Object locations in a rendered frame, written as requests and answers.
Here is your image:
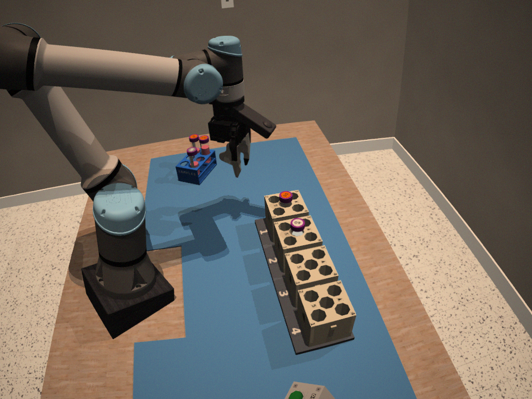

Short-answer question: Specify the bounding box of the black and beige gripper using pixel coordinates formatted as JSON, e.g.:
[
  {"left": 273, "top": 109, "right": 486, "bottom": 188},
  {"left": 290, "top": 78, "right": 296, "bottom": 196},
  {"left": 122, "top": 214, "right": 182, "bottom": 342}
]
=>
[{"left": 208, "top": 96, "right": 251, "bottom": 178}]

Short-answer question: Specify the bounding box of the tan bucket adapter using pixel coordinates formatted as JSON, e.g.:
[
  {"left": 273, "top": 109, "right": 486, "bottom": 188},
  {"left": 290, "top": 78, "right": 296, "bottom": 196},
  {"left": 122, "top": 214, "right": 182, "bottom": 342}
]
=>
[
  {"left": 297, "top": 280, "right": 356, "bottom": 347},
  {"left": 285, "top": 245, "right": 339, "bottom": 308},
  {"left": 264, "top": 190, "right": 309, "bottom": 243},
  {"left": 274, "top": 215, "right": 322, "bottom": 273}
]

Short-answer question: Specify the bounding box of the dark blue tube rack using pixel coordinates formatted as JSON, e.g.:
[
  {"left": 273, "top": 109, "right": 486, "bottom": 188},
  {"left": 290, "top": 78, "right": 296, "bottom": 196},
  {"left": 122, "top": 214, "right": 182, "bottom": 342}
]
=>
[{"left": 175, "top": 148, "right": 217, "bottom": 185}]

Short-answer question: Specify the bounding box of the blue bench mat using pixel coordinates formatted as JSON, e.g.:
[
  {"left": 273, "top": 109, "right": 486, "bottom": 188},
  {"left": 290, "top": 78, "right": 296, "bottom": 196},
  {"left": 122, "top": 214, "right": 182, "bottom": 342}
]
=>
[{"left": 133, "top": 137, "right": 417, "bottom": 399}]

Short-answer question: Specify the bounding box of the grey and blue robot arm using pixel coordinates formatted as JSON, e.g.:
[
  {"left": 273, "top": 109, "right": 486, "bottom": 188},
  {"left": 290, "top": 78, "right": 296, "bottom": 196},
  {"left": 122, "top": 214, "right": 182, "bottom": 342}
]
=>
[{"left": 0, "top": 23, "right": 245, "bottom": 300}]

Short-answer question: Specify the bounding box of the clear graduated tube with yellow liquid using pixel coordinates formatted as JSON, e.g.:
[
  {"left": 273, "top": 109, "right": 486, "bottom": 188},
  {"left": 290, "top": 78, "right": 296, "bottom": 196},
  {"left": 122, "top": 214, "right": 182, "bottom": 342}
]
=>
[{"left": 279, "top": 191, "right": 293, "bottom": 207}]

